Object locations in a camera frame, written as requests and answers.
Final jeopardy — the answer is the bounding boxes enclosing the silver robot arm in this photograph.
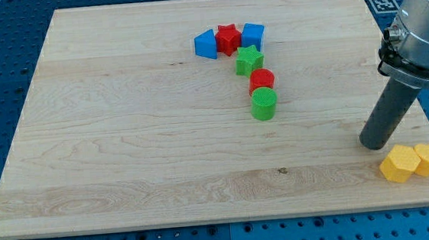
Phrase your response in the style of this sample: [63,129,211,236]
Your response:
[379,0,429,90]

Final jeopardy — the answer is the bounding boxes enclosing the blue cube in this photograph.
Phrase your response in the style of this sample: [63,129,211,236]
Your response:
[241,23,265,51]

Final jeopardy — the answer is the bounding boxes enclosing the yellow hexagon block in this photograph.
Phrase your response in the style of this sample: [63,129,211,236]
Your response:
[379,144,421,183]

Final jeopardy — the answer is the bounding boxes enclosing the green cylinder block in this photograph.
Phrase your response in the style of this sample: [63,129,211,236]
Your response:
[251,87,278,121]

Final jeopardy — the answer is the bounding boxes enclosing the red cylinder block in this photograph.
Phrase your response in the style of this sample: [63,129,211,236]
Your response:
[249,68,275,96]

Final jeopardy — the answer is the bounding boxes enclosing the green star block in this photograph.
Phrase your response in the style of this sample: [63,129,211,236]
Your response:
[236,45,264,77]

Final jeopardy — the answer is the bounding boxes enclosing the wooden board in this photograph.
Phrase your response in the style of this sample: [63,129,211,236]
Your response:
[0,0,429,240]

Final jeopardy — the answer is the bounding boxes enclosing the blue triangular prism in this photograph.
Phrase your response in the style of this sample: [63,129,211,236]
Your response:
[193,29,217,60]

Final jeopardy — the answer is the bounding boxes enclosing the red star block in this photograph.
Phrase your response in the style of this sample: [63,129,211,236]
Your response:
[215,24,242,56]

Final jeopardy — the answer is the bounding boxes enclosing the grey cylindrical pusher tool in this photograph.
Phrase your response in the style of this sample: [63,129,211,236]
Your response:
[359,79,421,151]

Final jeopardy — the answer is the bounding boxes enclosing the white fiducial marker tag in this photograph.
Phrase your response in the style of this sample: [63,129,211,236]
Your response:
[369,0,400,15]

